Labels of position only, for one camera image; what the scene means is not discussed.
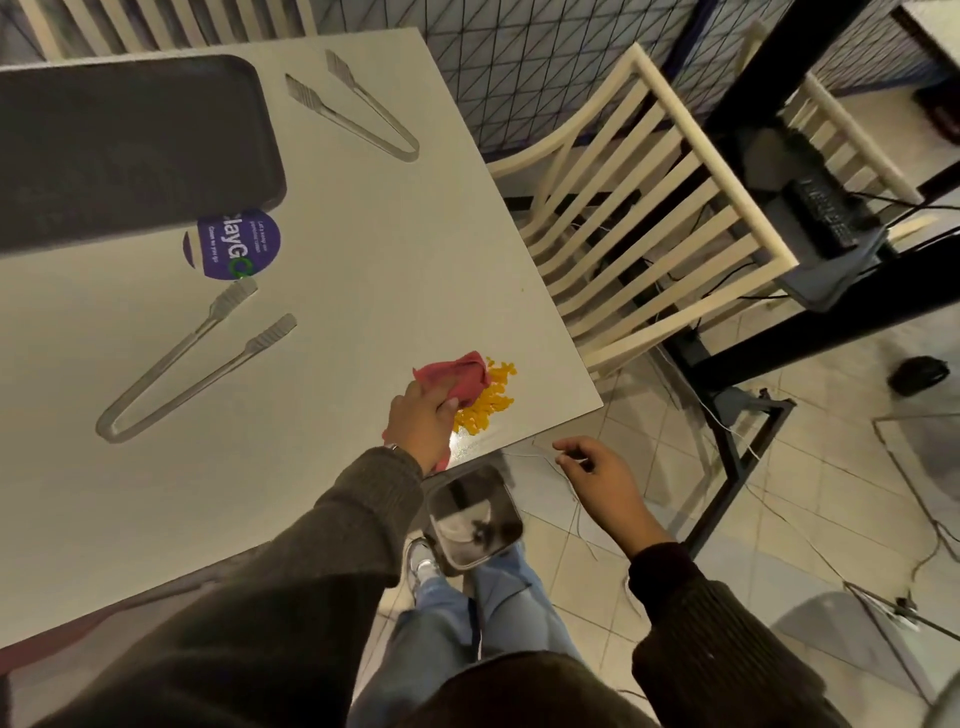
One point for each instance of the person's right hand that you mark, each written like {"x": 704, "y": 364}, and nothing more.
{"x": 607, "y": 487}

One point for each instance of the person's left hand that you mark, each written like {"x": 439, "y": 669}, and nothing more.
{"x": 416, "y": 427}

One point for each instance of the person's right fingers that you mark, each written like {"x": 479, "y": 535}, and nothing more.
{"x": 574, "y": 452}

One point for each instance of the person's left thumb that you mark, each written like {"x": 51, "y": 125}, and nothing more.
{"x": 449, "y": 407}

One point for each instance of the pink cleaning cloth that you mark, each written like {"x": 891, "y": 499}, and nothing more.
{"x": 461, "y": 375}

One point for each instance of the person's right forearm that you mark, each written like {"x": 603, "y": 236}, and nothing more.
{"x": 712, "y": 645}

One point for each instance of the person's left forearm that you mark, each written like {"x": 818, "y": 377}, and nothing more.
{"x": 300, "y": 585}

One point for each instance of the pile of yellow food pieces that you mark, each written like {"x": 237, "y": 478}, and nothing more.
{"x": 487, "y": 405}

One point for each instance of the square steel container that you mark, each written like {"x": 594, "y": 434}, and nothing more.
{"x": 476, "y": 517}

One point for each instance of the person's white sneaker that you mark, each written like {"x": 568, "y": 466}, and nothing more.
{"x": 420, "y": 562}

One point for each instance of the person's blue jeans legs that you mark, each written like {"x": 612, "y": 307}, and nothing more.
{"x": 517, "y": 607}

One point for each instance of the person's dark sweater torso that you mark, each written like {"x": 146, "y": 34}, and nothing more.
{"x": 525, "y": 694}

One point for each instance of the round purple sticker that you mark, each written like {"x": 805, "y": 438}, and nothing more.
{"x": 251, "y": 240}

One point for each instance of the cream slatted wooden chair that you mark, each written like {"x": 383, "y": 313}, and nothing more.
{"x": 847, "y": 127}
{"x": 172, "y": 22}
{"x": 675, "y": 195}

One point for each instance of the metal serving tongs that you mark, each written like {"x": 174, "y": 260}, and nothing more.
{"x": 172, "y": 375}
{"x": 360, "y": 120}

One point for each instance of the black round object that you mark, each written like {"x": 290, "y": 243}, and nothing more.
{"x": 919, "y": 375}

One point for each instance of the metal tripod stand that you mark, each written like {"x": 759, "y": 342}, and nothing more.
{"x": 904, "y": 609}

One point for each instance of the dark grey serving tray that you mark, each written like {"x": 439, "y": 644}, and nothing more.
{"x": 127, "y": 150}

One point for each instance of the black metal table frame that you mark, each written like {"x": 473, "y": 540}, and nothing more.
{"x": 825, "y": 322}

